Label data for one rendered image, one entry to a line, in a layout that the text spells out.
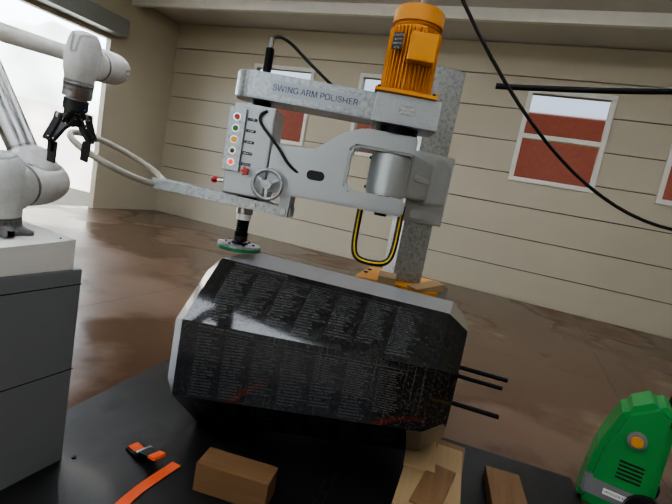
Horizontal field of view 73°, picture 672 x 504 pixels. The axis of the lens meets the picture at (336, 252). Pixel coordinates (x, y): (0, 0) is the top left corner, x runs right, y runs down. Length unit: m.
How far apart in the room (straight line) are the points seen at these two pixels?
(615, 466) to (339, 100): 2.12
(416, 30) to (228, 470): 1.99
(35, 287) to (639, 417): 2.54
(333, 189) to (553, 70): 6.43
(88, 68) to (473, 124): 6.94
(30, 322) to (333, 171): 1.32
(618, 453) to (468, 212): 5.80
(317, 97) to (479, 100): 6.17
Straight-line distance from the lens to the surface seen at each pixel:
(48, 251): 1.86
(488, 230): 7.93
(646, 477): 2.70
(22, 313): 1.87
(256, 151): 2.19
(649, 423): 2.61
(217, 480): 2.01
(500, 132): 8.05
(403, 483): 2.01
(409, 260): 2.80
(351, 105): 2.16
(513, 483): 2.52
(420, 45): 2.17
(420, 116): 2.16
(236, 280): 2.10
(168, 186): 2.36
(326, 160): 2.15
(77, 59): 1.75
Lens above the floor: 1.28
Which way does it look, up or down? 8 degrees down
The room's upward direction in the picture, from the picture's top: 11 degrees clockwise
